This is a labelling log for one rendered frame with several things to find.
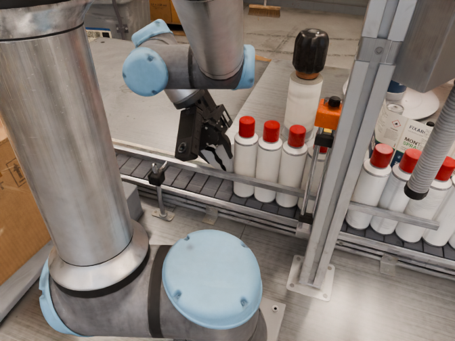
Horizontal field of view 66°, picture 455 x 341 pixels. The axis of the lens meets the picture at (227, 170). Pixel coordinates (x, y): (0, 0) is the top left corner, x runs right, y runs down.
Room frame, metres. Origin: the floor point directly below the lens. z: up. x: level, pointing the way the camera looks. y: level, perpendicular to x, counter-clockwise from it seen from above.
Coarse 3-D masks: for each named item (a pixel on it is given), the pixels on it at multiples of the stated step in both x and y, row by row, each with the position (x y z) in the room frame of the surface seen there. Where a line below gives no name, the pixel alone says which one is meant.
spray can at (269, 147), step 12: (264, 132) 0.58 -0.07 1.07; (276, 132) 0.57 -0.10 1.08; (264, 144) 0.57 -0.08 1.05; (276, 144) 0.57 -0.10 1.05; (264, 156) 0.56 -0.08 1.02; (276, 156) 0.56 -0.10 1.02; (264, 168) 0.56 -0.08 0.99; (276, 168) 0.56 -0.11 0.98; (264, 180) 0.56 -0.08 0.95; (276, 180) 0.57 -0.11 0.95; (264, 192) 0.56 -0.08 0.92
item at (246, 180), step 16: (160, 160) 0.62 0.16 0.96; (176, 160) 0.62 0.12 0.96; (224, 176) 0.57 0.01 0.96; (240, 176) 0.56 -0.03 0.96; (288, 192) 0.52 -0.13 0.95; (304, 192) 0.51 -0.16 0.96; (352, 208) 0.48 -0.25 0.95; (368, 208) 0.47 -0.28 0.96; (416, 224) 0.44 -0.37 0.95; (432, 224) 0.43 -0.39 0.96
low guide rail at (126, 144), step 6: (114, 144) 0.75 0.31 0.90; (120, 144) 0.75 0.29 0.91; (126, 144) 0.74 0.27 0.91; (132, 144) 0.74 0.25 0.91; (138, 144) 0.74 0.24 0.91; (144, 150) 0.72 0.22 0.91; (150, 150) 0.72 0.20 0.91; (156, 150) 0.71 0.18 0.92; (162, 150) 0.71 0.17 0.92; (168, 156) 0.70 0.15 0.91; (174, 156) 0.69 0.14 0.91; (192, 162) 0.68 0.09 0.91; (198, 162) 0.67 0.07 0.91; (204, 162) 0.67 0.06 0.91; (216, 168) 0.66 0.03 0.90
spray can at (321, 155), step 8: (312, 152) 0.54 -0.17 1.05; (320, 152) 0.54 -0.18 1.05; (320, 160) 0.52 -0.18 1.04; (304, 168) 0.55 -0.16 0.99; (320, 168) 0.52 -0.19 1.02; (304, 176) 0.54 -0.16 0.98; (320, 176) 0.52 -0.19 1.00; (304, 184) 0.54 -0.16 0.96; (312, 184) 0.53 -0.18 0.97; (312, 200) 0.52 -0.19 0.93; (312, 208) 0.52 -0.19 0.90
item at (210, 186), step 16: (128, 160) 0.72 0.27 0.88; (144, 160) 0.72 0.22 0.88; (144, 176) 0.65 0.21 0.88; (176, 176) 0.65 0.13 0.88; (192, 176) 0.65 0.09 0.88; (208, 176) 0.65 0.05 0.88; (192, 192) 0.60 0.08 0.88; (208, 192) 0.60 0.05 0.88; (224, 192) 0.60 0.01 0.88; (256, 208) 0.54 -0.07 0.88; (272, 208) 0.54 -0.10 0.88; (288, 208) 0.54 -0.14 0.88; (384, 240) 0.45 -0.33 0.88; (400, 240) 0.45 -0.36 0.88; (448, 256) 0.41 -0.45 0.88
